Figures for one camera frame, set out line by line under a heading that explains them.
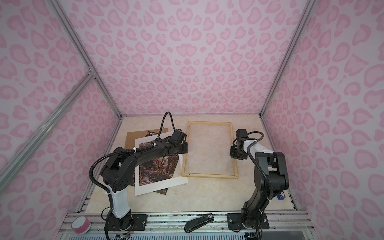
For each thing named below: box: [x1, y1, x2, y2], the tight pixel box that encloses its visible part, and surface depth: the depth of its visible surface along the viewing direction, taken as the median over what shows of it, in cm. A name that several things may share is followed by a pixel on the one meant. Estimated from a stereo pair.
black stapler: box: [184, 212, 215, 233], surface depth 72 cm
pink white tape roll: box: [71, 216, 91, 235], surface depth 71 cm
